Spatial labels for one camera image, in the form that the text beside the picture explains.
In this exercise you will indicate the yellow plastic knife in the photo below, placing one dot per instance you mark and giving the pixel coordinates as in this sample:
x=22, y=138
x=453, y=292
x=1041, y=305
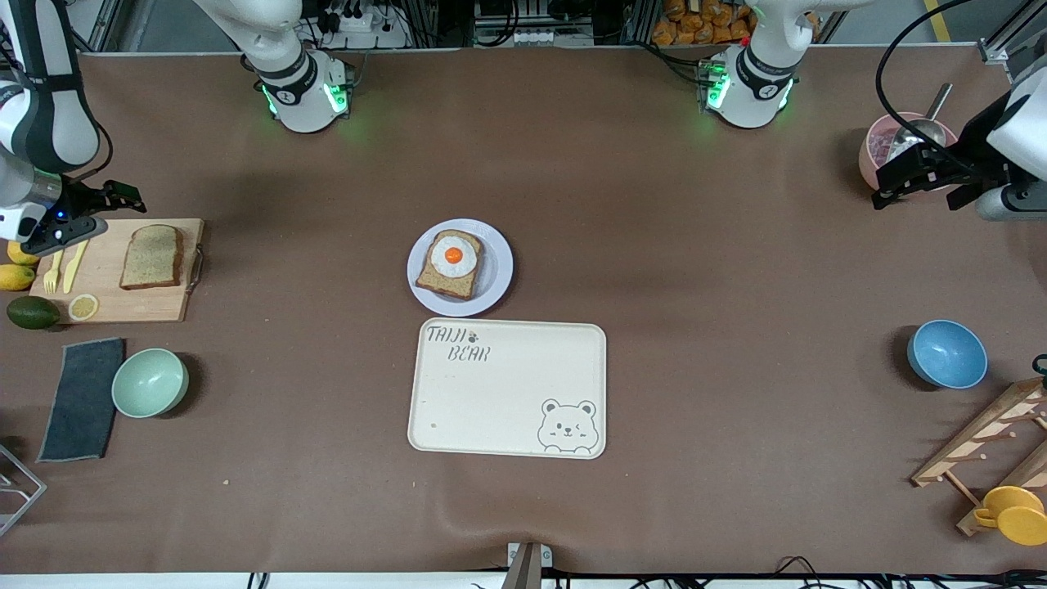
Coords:
x=74, y=270

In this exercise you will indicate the oval yellow lemon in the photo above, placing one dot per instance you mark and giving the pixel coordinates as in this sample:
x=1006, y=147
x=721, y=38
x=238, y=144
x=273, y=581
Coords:
x=15, y=278

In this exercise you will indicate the plain brown bread slice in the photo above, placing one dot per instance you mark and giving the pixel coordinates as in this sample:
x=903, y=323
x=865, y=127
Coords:
x=152, y=258

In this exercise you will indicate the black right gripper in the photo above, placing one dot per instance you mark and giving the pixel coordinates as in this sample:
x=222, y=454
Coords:
x=79, y=199

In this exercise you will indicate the wooden cutting board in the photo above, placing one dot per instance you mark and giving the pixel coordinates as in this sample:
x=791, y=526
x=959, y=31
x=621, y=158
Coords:
x=106, y=274

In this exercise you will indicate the blue bowl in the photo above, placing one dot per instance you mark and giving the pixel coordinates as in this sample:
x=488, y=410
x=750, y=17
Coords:
x=947, y=353

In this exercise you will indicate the aluminium frame post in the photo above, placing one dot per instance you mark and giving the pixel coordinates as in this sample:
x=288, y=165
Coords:
x=98, y=29
x=1010, y=33

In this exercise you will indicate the yellow plastic fork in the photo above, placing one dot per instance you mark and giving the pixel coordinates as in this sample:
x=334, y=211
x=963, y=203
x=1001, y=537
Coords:
x=53, y=274

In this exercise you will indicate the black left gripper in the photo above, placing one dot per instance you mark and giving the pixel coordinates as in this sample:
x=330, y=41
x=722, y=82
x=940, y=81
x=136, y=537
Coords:
x=975, y=145

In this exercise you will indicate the pink bowl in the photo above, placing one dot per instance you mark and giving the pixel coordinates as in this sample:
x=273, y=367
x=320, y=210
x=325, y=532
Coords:
x=867, y=159

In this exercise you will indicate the cream bear print tray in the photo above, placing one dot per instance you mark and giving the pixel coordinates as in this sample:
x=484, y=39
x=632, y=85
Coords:
x=499, y=393

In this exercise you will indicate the green avocado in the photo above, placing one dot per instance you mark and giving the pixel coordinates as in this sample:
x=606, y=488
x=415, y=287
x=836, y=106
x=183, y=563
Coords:
x=33, y=312

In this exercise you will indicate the yellow cup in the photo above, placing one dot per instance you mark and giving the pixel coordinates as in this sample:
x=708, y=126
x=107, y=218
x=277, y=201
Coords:
x=1018, y=517

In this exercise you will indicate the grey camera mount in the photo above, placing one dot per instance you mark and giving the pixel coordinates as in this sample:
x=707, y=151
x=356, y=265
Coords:
x=525, y=566

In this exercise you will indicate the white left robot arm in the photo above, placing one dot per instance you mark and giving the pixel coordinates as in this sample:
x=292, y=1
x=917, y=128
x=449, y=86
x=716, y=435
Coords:
x=752, y=90

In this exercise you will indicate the pale lilac round plate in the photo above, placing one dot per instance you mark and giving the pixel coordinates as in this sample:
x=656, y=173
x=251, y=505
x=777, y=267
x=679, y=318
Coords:
x=497, y=278

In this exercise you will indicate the bread slice under egg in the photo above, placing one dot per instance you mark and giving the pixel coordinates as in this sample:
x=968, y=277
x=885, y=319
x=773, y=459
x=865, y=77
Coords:
x=446, y=285

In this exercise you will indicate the mint green bowl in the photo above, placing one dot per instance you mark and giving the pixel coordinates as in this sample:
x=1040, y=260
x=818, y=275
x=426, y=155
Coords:
x=149, y=383

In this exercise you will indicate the wooden rack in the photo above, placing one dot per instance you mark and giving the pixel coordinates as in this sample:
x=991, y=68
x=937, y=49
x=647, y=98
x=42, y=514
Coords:
x=994, y=429

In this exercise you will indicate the clear ice cubes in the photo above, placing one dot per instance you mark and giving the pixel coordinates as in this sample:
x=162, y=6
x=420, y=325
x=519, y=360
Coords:
x=882, y=146

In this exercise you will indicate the metal scoop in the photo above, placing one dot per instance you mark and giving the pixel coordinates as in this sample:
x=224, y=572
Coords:
x=920, y=131

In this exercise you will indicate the white power strip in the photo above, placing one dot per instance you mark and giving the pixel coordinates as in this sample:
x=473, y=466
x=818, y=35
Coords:
x=360, y=24

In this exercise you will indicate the lemon slice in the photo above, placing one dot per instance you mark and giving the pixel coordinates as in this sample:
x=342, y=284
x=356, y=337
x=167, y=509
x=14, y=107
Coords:
x=83, y=307

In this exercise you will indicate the dark grey cloth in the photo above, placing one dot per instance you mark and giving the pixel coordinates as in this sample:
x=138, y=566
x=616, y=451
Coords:
x=82, y=401

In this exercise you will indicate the round yellow lemon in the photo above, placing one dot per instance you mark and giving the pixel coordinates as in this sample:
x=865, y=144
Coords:
x=23, y=257

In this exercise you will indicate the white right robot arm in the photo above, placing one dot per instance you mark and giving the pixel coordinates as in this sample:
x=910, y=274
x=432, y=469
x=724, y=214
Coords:
x=49, y=106

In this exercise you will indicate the fried egg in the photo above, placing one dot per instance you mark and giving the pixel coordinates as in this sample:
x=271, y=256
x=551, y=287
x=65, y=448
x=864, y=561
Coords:
x=454, y=255

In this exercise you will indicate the orange pastries pile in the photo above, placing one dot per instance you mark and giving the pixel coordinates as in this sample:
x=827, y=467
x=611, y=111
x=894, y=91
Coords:
x=703, y=24

